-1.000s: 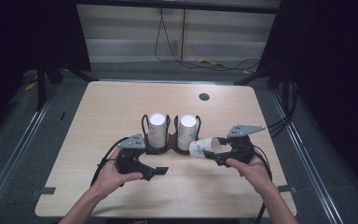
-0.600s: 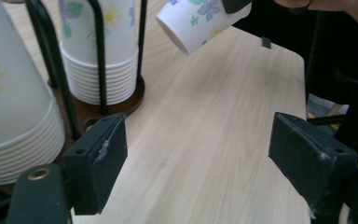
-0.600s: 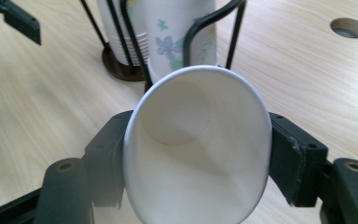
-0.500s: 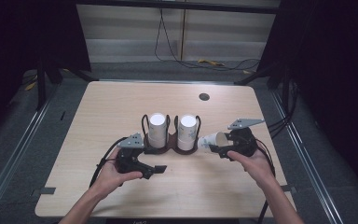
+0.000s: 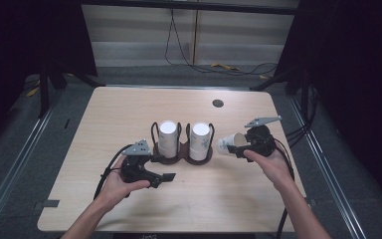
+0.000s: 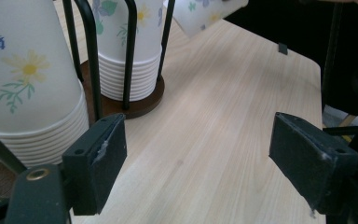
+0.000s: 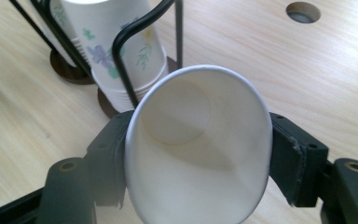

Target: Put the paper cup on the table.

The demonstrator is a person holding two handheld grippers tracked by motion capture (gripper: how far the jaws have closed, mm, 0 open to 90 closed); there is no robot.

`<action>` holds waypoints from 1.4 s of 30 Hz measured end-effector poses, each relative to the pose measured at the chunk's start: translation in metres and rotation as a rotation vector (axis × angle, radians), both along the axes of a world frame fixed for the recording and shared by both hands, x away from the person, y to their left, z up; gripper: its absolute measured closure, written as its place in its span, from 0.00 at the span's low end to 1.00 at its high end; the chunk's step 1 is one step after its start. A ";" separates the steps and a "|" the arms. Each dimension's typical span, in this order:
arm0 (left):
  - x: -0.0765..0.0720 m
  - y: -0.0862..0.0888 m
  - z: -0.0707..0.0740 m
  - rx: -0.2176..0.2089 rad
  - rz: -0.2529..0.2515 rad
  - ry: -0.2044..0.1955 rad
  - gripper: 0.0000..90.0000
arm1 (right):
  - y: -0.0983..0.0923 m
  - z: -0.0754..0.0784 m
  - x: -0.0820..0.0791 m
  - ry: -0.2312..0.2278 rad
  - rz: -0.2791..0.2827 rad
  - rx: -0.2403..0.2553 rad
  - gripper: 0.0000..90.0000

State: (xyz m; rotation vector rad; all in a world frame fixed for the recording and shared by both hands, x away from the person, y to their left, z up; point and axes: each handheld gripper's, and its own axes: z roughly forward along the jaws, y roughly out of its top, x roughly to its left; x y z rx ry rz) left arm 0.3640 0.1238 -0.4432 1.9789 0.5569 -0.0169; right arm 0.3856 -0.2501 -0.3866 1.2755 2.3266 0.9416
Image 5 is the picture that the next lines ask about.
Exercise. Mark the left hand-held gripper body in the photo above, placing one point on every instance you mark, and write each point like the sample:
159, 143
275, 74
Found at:
136, 166

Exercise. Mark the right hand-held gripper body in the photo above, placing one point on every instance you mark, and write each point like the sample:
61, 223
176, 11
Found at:
262, 141

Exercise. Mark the white floral paper cup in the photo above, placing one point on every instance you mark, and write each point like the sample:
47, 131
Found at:
227, 144

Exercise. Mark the brown cup holder black rods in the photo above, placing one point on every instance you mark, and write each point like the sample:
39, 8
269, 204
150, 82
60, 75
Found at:
182, 156

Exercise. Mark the person's left hand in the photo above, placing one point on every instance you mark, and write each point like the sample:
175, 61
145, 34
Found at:
119, 189

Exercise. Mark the person's right hand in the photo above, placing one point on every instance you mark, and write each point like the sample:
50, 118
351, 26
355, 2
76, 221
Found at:
272, 169

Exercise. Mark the stack of plain white cups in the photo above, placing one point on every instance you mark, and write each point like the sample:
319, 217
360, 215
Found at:
168, 139

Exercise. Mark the round dark table grommet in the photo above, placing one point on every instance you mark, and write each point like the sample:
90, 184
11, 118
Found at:
218, 103

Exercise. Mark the black metal stand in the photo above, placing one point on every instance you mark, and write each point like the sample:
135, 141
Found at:
44, 93
303, 96

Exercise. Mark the yellow strip on floor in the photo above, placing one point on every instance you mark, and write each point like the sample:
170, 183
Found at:
225, 66

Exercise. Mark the grey tape piece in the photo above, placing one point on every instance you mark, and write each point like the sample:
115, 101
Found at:
48, 203

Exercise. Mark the black curtain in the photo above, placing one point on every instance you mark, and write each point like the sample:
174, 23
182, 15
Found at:
354, 83
20, 40

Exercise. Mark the metal floor rail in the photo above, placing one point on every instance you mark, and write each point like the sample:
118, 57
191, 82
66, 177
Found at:
13, 159
325, 159

